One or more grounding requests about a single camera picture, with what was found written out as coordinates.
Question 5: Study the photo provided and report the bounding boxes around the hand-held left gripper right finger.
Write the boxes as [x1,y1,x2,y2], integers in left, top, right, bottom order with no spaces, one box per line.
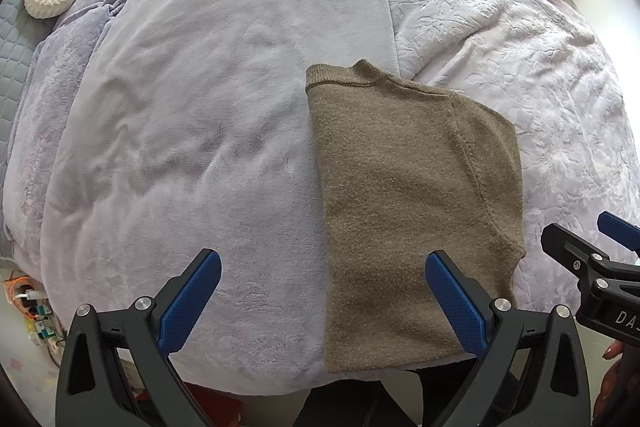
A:
[425,250,593,427]

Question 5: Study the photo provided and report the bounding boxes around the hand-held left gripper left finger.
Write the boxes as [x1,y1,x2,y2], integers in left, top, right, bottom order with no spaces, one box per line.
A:
[55,248,222,427]

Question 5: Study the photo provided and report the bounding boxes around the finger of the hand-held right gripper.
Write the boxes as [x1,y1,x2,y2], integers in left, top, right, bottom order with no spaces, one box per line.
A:
[597,211,640,268]
[541,222,608,280]

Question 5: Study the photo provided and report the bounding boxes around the olive brown knit sweater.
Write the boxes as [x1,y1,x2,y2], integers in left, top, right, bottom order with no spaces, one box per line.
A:
[305,59,526,375]

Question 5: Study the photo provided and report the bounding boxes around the person's right hand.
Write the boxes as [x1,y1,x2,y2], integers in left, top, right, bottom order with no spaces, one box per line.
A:
[592,339,640,427]

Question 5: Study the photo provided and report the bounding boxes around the red object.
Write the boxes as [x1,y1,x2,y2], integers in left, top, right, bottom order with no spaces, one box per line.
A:
[182,382,246,427]

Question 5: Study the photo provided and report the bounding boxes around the person's dark trousers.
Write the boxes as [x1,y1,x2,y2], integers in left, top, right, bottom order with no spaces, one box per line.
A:
[292,357,476,427]

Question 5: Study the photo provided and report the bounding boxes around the smooth lavender blanket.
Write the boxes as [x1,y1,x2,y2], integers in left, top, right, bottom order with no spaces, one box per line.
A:
[39,0,401,395]

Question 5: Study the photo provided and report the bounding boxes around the fuzzy purple blanket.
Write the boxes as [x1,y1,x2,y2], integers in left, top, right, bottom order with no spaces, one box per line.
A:
[0,0,191,258]

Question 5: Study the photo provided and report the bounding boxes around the grey quilted mat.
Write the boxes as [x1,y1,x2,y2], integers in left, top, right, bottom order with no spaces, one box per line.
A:
[0,0,113,148]

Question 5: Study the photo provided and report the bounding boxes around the tangle of cables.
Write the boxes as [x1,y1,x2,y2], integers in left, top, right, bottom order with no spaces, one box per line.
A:
[2,274,68,350]

